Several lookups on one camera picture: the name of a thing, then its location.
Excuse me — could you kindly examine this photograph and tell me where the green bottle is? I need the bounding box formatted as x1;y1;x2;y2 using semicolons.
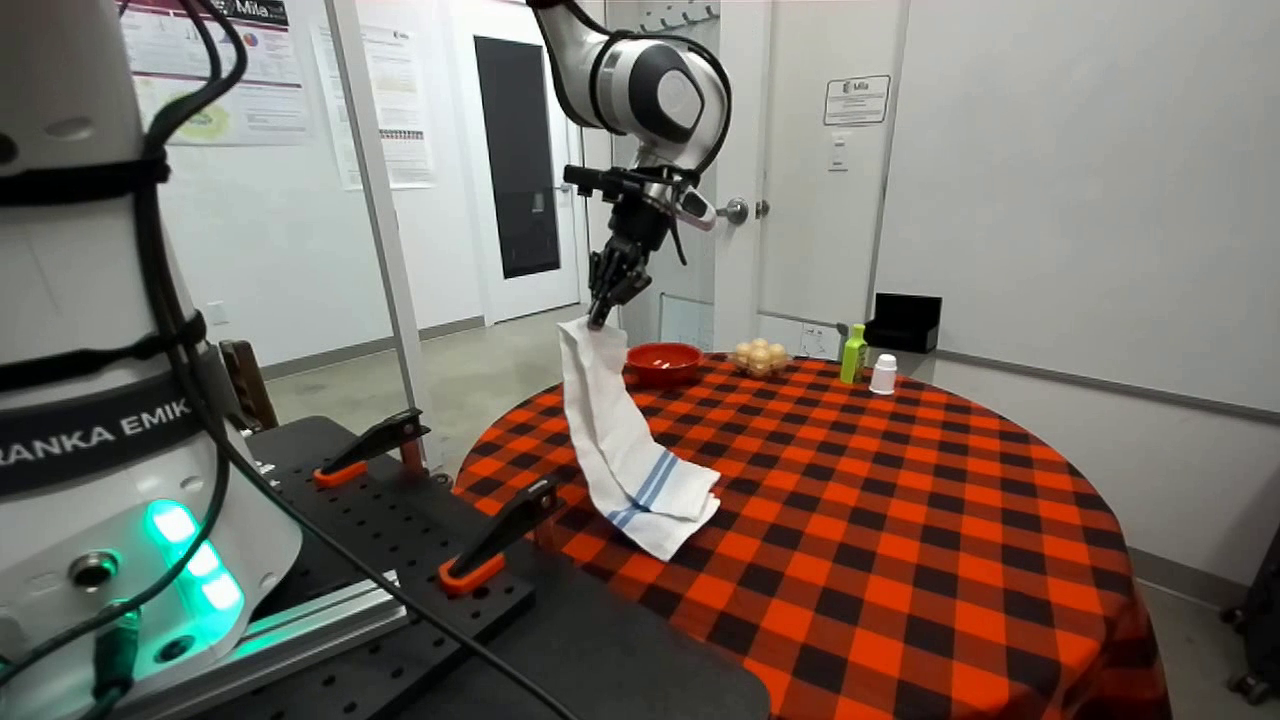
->
836;319;873;392

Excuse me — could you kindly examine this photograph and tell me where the orange black checked tablecloth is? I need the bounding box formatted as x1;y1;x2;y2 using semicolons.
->
453;348;1175;720

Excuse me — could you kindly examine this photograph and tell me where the black perforated mounting table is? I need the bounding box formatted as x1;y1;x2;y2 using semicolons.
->
243;414;776;720

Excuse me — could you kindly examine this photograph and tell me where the white vertical pole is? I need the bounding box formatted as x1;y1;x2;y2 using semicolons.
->
318;0;430;417

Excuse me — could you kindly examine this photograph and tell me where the white wall sign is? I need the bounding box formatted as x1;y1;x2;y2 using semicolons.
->
820;71;894;132

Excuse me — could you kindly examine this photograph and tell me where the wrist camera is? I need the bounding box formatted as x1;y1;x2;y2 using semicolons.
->
560;161;717;233

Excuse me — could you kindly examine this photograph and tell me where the black wall holder box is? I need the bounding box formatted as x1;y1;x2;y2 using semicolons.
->
868;290;948;356

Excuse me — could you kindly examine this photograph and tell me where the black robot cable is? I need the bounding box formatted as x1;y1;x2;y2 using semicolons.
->
130;0;577;720

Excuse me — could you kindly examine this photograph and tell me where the narrow white wall paper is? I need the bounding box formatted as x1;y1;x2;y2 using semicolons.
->
357;18;438;191

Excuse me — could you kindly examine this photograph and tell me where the tray of beige eggs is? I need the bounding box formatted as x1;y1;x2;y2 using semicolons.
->
728;332;793;379

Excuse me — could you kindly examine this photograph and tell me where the brown chair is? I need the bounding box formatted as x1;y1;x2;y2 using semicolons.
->
214;336;279;433

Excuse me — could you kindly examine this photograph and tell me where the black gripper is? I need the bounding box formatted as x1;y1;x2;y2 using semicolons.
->
585;197;673;328

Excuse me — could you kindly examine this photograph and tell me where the white towel with blue stripes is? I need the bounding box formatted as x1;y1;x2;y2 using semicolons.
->
557;314;722;564

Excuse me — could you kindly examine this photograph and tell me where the black clamp with orange handle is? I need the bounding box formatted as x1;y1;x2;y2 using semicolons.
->
311;403;430;492
434;475;563;600

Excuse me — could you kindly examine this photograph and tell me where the dark window panel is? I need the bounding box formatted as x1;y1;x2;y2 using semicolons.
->
473;33;563;285

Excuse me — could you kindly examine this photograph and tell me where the red bowl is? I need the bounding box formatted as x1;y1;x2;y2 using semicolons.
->
624;341;706;397

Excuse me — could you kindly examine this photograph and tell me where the large wall poster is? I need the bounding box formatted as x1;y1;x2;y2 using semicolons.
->
114;0;297;152

